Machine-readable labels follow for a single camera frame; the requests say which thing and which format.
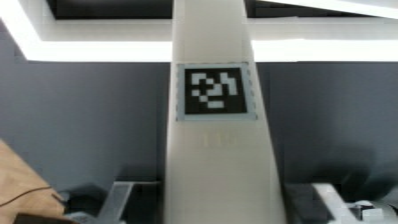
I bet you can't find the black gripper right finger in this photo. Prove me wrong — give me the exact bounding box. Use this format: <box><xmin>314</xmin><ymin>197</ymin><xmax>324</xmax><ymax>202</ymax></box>
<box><xmin>284</xmin><ymin>183</ymin><xmax>358</xmax><ymax>224</ymax></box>

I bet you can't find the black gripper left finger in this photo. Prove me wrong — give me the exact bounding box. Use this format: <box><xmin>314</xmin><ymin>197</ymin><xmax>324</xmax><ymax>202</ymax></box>
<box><xmin>95</xmin><ymin>180</ymin><xmax>163</xmax><ymax>224</ymax></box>

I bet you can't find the white desk leg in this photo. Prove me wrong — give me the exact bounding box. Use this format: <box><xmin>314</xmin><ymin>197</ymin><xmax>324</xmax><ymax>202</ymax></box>
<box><xmin>164</xmin><ymin>0</ymin><xmax>287</xmax><ymax>224</ymax></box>

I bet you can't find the white desk top tray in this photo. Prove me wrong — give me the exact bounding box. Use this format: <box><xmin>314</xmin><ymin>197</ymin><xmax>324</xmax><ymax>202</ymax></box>
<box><xmin>260</xmin><ymin>0</ymin><xmax>398</xmax><ymax>19</ymax></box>

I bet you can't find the white U-shaped boundary fence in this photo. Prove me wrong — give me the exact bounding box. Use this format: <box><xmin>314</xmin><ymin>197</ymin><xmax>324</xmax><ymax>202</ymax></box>
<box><xmin>0</xmin><ymin>0</ymin><xmax>398</xmax><ymax>63</ymax></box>

